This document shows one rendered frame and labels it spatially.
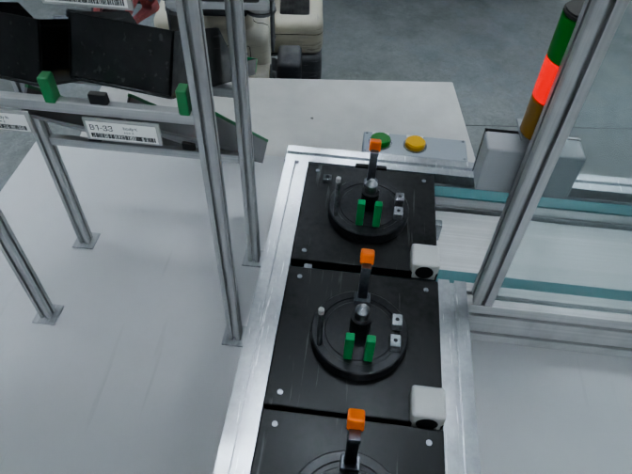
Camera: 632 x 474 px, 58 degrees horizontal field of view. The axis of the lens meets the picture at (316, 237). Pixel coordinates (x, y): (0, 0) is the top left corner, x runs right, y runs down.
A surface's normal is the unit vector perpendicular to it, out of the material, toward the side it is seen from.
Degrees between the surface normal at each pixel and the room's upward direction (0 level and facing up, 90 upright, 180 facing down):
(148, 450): 0
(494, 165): 90
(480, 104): 0
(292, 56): 0
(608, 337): 90
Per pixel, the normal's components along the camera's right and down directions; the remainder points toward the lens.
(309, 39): 0.00, 0.74
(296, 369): 0.03, -0.67
